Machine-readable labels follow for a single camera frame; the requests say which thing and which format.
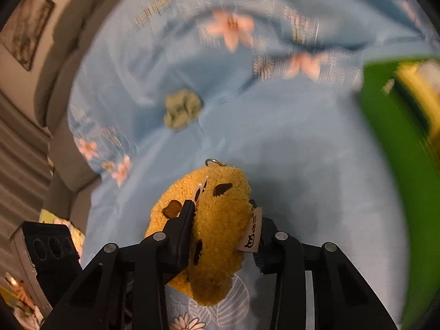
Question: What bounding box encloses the yellow plush bear keychain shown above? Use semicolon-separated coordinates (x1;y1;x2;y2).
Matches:
144;158;263;307

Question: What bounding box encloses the small grey green plush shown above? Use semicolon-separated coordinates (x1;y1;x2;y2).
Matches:
163;89;203;131

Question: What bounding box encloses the blue floral duvet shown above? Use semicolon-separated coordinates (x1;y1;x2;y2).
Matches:
69;0;440;111

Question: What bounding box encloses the blue floral bed sheet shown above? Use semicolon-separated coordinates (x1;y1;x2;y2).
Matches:
67;86;413;330

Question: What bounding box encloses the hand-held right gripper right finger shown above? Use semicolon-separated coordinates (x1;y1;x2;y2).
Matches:
249;199;401;330

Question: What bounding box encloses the yellow green sponge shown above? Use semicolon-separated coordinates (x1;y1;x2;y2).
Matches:
392;58;440;138

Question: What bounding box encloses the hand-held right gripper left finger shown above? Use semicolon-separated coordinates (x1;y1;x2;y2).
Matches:
41;200;196;330

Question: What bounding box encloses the grey striped upholstery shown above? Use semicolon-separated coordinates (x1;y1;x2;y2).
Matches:
0;89;56;227

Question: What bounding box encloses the wall picture frame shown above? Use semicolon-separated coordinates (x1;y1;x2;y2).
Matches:
0;0;56;73

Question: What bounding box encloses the green box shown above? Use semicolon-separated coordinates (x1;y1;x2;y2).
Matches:
356;55;440;330

